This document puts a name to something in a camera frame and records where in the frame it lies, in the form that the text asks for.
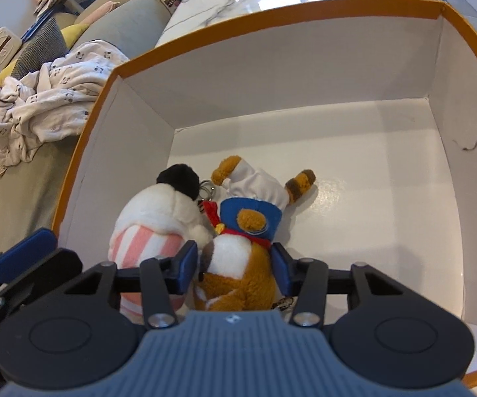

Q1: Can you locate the grey knitted cushion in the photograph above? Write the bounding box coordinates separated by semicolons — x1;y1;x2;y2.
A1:
11;18;68;80

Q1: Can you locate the orange cardboard storage box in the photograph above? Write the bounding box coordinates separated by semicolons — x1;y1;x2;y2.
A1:
51;0;477;389

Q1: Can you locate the white pink panda plush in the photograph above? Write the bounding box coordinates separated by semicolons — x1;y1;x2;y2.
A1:
108;163;215;324

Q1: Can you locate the yellow cushion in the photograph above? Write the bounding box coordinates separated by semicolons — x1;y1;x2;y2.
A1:
0;23;90;86

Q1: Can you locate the beige sofa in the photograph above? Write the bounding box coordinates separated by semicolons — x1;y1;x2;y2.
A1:
0;0;170;252

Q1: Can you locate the brown bear plush toy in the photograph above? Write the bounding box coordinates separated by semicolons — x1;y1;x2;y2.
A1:
193;155;316;312

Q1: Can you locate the white patterned blanket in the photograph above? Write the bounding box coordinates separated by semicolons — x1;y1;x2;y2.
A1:
0;40;128;175

